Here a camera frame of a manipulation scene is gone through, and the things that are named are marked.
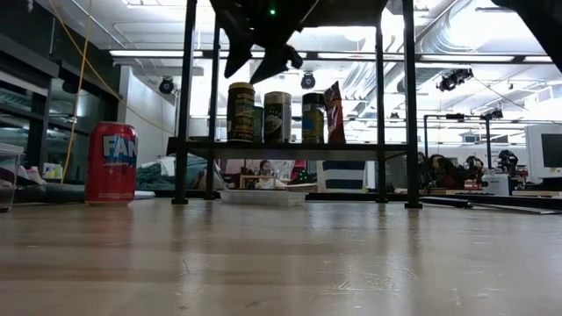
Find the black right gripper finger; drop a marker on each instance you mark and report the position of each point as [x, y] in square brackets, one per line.
[237, 48]
[274, 61]

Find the beige lid spice jar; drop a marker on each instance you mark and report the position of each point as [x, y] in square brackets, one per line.
[277, 118]

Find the yellow lid seasoning jar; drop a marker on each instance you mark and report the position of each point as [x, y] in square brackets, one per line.
[240, 114]

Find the green black pepper tin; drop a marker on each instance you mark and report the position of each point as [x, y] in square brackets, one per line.
[258, 125]

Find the black lid green spice jar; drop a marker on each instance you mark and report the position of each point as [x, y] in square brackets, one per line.
[313, 120]

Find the red brown spice packet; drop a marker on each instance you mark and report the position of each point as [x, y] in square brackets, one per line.
[336, 114]

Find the black metal wood shelf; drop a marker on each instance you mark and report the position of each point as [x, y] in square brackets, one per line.
[412, 109]

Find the background black robot arm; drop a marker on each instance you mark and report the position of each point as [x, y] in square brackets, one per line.
[443, 171]
[507, 160]

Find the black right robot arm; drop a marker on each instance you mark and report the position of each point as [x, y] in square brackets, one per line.
[540, 22]

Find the person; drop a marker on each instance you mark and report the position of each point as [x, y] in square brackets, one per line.
[265, 169]

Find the navy white striped box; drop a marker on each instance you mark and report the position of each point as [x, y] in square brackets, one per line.
[340, 175]

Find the clear plastic tray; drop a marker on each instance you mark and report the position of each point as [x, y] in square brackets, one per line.
[263, 197]

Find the blue grey cloth pile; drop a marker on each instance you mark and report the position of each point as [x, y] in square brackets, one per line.
[153, 175]

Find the red soda can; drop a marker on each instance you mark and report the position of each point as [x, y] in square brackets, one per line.
[112, 164]

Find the black ceiling projector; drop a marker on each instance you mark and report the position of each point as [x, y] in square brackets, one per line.
[454, 79]

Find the black and silver tool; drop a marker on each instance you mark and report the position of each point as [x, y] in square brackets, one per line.
[443, 202]

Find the pale small box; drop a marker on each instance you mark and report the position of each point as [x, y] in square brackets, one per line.
[52, 171]

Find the small white bottle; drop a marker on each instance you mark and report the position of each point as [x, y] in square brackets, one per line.
[34, 175]

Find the white appliance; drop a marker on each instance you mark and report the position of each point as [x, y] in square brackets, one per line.
[496, 184]

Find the clear plastic container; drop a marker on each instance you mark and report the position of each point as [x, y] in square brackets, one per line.
[9, 175]

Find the white framed monitor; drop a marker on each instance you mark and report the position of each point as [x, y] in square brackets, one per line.
[544, 151]

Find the black ceiling camera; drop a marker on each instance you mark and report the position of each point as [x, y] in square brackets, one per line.
[308, 81]
[167, 86]

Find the black pipe stand frame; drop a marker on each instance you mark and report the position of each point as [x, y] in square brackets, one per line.
[456, 116]

